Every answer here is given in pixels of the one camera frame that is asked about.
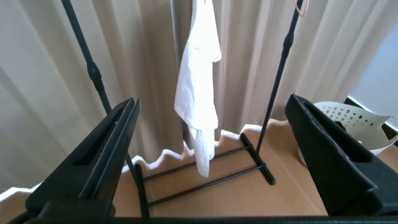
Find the beige curtain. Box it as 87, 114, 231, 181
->
0, 0, 398, 194

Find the white printed t-shirt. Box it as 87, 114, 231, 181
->
174, 0, 222, 178

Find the white laundry basket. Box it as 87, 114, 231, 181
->
297, 101, 398, 167

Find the black clothes rack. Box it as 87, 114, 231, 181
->
60, 0, 304, 218

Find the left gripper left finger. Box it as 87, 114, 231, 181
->
24, 98, 141, 218

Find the pink clothes hanger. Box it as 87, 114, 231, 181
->
293, 0, 310, 18

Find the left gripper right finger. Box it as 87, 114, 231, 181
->
285, 94, 398, 217

